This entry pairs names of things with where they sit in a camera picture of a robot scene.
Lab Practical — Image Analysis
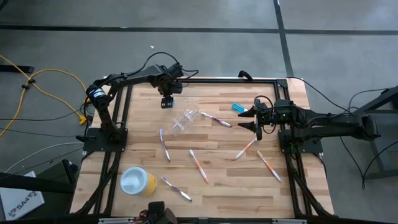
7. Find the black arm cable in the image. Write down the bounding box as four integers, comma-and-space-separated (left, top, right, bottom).
134, 51, 182, 75
285, 76, 354, 114

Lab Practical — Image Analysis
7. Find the yellow cable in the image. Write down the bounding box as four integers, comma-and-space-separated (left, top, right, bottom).
0, 55, 94, 138

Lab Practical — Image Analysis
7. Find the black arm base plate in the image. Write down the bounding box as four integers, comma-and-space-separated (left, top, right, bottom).
277, 128, 324, 155
83, 127, 129, 153

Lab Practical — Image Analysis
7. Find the black metal stand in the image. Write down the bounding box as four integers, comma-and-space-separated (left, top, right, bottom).
343, 85, 398, 181

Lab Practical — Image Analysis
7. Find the purple white toothbrush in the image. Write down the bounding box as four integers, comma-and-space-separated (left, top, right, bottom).
159, 129, 172, 163
160, 175, 193, 202
200, 111, 233, 128

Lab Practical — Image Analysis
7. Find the white floor cable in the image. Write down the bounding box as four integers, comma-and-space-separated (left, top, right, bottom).
4, 141, 85, 174

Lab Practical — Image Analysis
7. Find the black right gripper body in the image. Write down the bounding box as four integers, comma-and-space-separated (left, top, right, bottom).
254, 104, 281, 141

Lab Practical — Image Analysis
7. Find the clear acrylic organizer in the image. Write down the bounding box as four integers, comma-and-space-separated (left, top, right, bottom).
169, 104, 203, 138

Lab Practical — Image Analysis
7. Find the yellow white wipes canister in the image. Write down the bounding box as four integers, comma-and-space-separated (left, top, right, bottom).
119, 166, 159, 197

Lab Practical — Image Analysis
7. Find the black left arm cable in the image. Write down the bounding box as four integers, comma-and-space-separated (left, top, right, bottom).
134, 51, 182, 75

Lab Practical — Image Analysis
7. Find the white printed box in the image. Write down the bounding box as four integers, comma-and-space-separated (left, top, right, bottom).
0, 170, 46, 222

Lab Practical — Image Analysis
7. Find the black floor cable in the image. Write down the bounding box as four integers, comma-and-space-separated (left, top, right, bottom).
339, 136, 398, 190

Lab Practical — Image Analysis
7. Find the black side desk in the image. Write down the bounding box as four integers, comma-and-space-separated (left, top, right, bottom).
0, 158, 80, 195

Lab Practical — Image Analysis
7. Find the black floor bar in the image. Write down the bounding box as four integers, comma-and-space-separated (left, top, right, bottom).
0, 64, 35, 74

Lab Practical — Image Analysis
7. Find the person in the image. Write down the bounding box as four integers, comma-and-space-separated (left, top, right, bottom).
132, 210, 149, 224

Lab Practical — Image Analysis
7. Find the black aluminium table frame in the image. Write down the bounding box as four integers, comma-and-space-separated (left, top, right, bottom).
70, 77, 335, 218

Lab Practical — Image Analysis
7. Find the silver aluminium bracket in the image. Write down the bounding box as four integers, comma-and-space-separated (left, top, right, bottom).
98, 217, 135, 224
272, 218, 308, 224

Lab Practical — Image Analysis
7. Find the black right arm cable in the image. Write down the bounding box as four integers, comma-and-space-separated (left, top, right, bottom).
285, 76, 354, 114

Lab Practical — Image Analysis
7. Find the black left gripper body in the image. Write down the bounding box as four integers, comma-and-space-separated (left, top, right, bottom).
160, 95, 175, 109

